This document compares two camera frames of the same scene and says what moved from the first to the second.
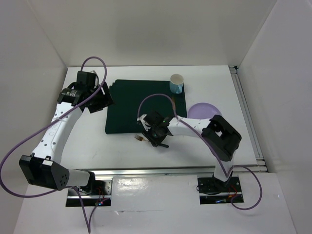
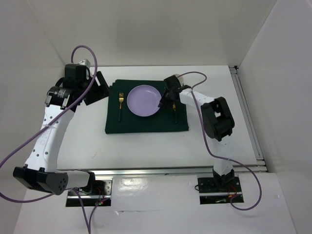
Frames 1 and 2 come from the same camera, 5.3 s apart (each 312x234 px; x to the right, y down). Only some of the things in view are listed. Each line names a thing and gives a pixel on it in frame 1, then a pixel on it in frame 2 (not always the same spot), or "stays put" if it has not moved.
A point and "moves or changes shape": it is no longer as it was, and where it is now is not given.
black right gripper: x=154 y=142 → x=163 y=102
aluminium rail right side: x=248 y=117 stays put
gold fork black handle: x=143 y=139 → x=121 y=99
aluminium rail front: x=178 y=171 stays put
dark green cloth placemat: x=122 y=117 stays put
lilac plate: x=203 y=110 moves or changes shape
